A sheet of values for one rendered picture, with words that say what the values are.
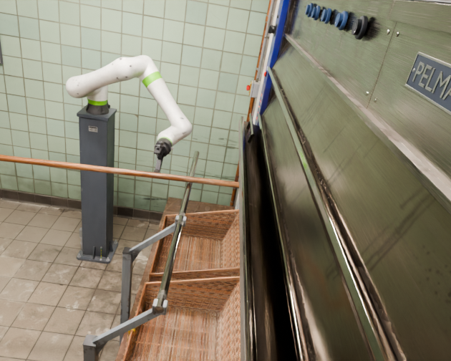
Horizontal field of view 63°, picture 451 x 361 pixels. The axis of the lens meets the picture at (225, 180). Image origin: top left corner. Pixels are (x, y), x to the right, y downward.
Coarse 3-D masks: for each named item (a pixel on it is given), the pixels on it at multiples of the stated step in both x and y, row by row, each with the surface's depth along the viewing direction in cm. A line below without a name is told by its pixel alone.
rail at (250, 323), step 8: (248, 208) 122; (248, 216) 118; (248, 224) 114; (248, 232) 110; (248, 240) 107; (248, 248) 103; (248, 256) 100; (248, 264) 97; (248, 272) 94; (248, 280) 92; (248, 288) 89; (248, 296) 87; (248, 304) 85; (248, 312) 83; (248, 320) 81; (248, 328) 79; (248, 336) 77; (248, 344) 75; (248, 352) 74; (256, 352) 74; (248, 360) 72; (256, 360) 73
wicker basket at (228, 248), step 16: (192, 224) 238; (208, 224) 238; (224, 224) 237; (160, 240) 216; (192, 240) 240; (208, 240) 242; (224, 240) 240; (160, 256) 221; (176, 256) 223; (192, 256) 225; (208, 256) 228; (224, 256) 224; (160, 272) 187; (176, 272) 186; (192, 272) 186; (208, 272) 186; (224, 272) 186
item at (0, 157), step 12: (0, 156) 174; (12, 156) 175; (72, 168) 178; (84, 168) 178; (96, 168) 179; (108, 168) 179; (120, 168) 181; (180, 180) 184; (192, 180) 184; (204, 180) 184; (216, 180) 185
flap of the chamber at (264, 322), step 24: (240, 120) 206; (240, 144) 176; (240, 168) 154; (264, 168) 161; (240, 192) 137; (264, 192) 141; (240, 216) 123; (264, 216) 125; (240, 240) 112; (264, 240) 113; (240, 264) 102; (264, 264) 103; (240, 288) 94; (264, 288) 95; (264, 312) 87; (288, 312) 90; (264, 336) 81; (288, 336) 84; (264, 360) 76; (288, 360) 78
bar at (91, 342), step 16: (192, 176) 192; (176, 224) 154; (176, 240) 144; (128, 256) 166; (128, 272) 171; (128, 288) 175; (160, 288) 121; (128, 304) 180; (160, 304) 114; (128, 320) 121; (144, 320) 118; (96, 336) 126; (112, 336) 122; (96, 352) 127
